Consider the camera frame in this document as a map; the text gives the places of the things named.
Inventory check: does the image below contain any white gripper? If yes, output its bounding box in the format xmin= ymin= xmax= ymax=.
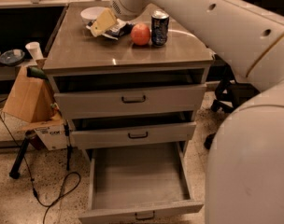
xmin=90 ymin=0 xmax=149 ymax=37

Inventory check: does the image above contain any blue chip bag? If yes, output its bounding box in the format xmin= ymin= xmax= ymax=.
xmin=86 ymin=20 xmax=134 ymax=40

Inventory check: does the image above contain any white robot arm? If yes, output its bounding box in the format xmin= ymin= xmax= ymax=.
xmin=110 ymin=0 xmax=284 ymax=224

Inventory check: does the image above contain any grey drawer cabinet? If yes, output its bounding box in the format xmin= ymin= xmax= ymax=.
xmin=43 ymin=1 xmax=215 ymax=154

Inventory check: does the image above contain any top grey drawer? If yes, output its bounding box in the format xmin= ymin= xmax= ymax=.
xmin=55 ymin=84 xmax=206 ymax=119

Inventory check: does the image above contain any grey drawer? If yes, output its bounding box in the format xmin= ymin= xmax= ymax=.
xmin=79 ymin=142 xmax=204 ymax=224
xmin=55 ymin=84 xmax=206 ymax=119
xmin=72 ymin=122 xmax=196 ymax=149

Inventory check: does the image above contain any middle grey drawer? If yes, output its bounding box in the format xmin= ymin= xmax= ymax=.
xmin=72 ymin=122 xmax=196 ymax=149

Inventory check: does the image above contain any bottom grey drawer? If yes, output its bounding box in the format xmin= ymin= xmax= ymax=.
xmin=79 ymin=142 xmax=204 ymax=224

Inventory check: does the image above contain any white bowl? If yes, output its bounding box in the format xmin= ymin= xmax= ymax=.
xmin=80 ymin=7 xmax=105 ymax=23

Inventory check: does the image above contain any red apple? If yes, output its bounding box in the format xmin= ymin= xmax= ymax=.
xmin=131 ymin=23 xmax=150 ymax=46

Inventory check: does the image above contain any blue soda can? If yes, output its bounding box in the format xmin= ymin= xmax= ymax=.
xmin=151 ymin=9 xmax=169 ymax=46

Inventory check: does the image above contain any white paper cup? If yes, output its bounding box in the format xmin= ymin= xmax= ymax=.
xmin=25 ymin=42 xmax=43 ymax=60

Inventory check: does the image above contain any dark blue plate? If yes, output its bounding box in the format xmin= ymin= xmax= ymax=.
xmin=0 ymin=49 xmax=25 ymax=66

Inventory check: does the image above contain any white cardboard box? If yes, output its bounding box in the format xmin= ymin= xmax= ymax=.
xmin=21 ymin=119 xmax=67 ymax=150

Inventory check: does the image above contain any black office chair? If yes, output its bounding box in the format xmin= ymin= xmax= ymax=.
xmin=204 ymin=0 xmax=284 ymax=151

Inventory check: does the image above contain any black tripod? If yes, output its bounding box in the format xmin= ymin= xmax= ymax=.
xmin=9 ymin=124 xmax=73 ymax=179

